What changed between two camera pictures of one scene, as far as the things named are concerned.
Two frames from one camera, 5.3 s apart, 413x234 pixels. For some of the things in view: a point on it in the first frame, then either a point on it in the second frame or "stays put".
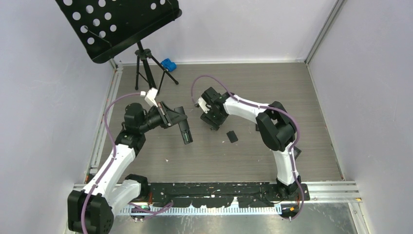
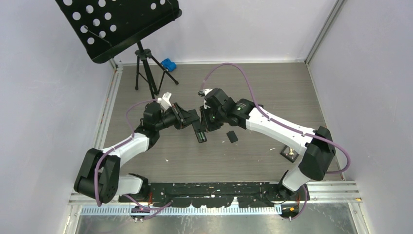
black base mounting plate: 212,195 stays put
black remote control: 184,127 -> 201,135
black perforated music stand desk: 106,27 stays put
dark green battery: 186,137 -> 201,136
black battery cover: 232,136 stays put
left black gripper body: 159,117 -> 178,120
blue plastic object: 170,66 stays put
